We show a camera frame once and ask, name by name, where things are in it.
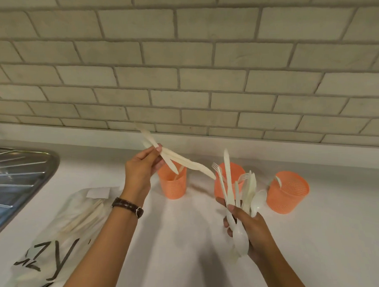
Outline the translucent black print plastic bag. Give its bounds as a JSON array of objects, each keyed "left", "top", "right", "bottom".
[{"left": 12, "top": 184, "right": 122, "bottom": 287}]

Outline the orange mesh plastic cup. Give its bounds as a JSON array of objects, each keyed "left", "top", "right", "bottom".
[
  {"left": 265, "top": 170, "right": 310, "bottom": 216},
  {"left": 156, "top": 161, "right": 188, "bottom": 200},
  {"left": 214, "top": 162, "right": 247, "bottom": 200}
]

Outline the person's left forearm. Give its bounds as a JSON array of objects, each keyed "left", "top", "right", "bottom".
[{"left": 62, "top": 204, "right": 140, "bottom": 287}]

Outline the brown strap wristwatch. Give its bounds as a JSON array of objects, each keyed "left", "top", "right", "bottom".
[{"left": 111, "top": 196, "right": 145, "bottom": 219}]

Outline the bunch of mixed plastic cutlery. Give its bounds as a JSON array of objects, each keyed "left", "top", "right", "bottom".
[{"left": 219, "top": 148, "right": 269, "bottom": 266}]

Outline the person's right hand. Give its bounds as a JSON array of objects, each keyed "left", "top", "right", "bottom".
[{"left": 213, "top": 197, "right": 277, "bottom": 267}]

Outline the person's left hand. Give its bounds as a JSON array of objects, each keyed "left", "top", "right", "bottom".
[{"left": 120, "top": 142, "right": 166, "bottom": 209}]

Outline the stainless steel sink drainboard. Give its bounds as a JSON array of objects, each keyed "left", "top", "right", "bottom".
[{"left": 0, "top": 147, "right": 61, "bottom": 246}]

